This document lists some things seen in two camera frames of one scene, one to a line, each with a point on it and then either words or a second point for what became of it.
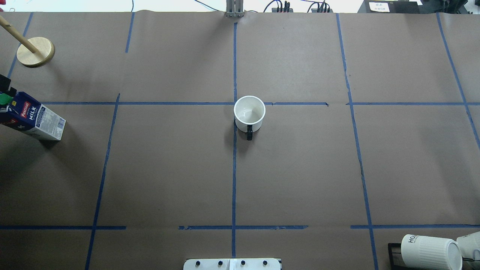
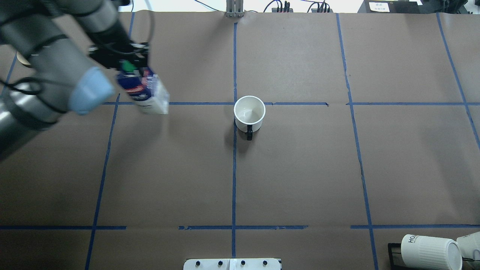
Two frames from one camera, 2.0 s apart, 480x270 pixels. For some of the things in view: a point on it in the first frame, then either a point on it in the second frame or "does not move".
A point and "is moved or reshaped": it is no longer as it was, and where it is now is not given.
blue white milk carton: [18, 110] is moved or reshaped
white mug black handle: [249, 112] does not move
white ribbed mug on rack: [420, 252] does not move
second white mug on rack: [470, 245] does not move
